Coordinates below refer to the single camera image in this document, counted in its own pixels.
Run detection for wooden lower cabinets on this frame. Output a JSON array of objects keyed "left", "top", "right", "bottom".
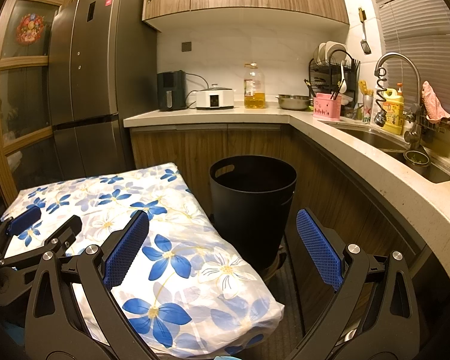
[{"left": 130, "top": 124, "right": 421, "bottom": 328}]

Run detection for black dish rack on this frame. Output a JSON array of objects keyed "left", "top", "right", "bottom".
[{"left": 304, "top": 41, "right": 361, "bottom": 107}]

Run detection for dark grey refrigerator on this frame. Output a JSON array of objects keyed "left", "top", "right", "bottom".
[{"left": 49, "top": 0, "right": 158, "bottom": 179}]

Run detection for pink utensil basket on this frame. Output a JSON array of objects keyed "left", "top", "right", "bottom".
[{"left": 313, "top": 93, "right": 341, "bottom": 121}]

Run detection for stainless steel bowl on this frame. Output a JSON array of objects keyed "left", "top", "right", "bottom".
[{"left": 276, "top": 94, "right": 311, "bottom": 111}]

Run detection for yellow detergent bottle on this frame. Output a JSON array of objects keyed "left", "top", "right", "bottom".
[{"left": 382, "top": 82, "right": 404, "bottom": 135}]

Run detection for wooden glass door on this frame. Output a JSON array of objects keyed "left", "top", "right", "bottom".
[{"left": 0, "top": 0, "right": 77, "bottom": 206}]

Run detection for hanging slotted spatula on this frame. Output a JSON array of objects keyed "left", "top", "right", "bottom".
[{"left": 358, "top": 7, "right": 371, "bottom": 55}]

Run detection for sink strainer cup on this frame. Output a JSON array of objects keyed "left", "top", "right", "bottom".
[{"left": 403, "top": 150, "right": 430, "bottom": 169}]

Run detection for stainless steel sink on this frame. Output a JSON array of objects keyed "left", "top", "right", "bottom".
[{"left": 325, "top": 121, "right": 450, "bottom": 184}]

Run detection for white rice cooker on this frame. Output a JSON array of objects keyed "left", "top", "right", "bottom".
[{"left": 196, "top": 85, "right": 234, "bottom": 110}]

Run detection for beer can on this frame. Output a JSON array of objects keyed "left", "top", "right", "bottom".
[{"left": 362, "top": 94, "right": 373, "bottom": 124}]

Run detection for white ladle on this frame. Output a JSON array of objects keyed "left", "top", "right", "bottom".
[{"left": 338, "top": 60, "right": 347, "bottom": 94}]

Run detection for black air fryer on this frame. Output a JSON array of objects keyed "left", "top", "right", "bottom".
[{"left": 157, "top": 70, "right": 187, "bottom": 111}]

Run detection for wall power socket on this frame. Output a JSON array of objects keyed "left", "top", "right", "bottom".
[{"left": 181, "top": 41, "right": 193, "bottom": 52}]

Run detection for cooking oil bottle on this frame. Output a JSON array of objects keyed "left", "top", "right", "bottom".
[{"left": 243, "top": 63, "right": 266, "bottom": 109}]

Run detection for black round trash bin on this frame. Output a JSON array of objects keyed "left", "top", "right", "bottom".
[{"left": 209, "top": 155, "right": 297, "bottom": 272}]

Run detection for blue floral table cloth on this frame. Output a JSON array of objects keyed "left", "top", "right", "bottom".
[{"left": 4, "top": 163, "right": 284, "bottom": 359}]

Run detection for pink rubber glove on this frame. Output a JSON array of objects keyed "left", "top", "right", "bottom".
[{"left": 422, "top": 80, "right": 450, "bottom": 124}]

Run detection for chrome kitchen faucet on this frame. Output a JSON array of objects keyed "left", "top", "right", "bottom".
[{"left": 374, "top": 51, "right": 423, "bottom": 150}]

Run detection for window blinds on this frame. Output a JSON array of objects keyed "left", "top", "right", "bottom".
[{"left": 375, "top": 0, "right": 450, "bottom": 113}]

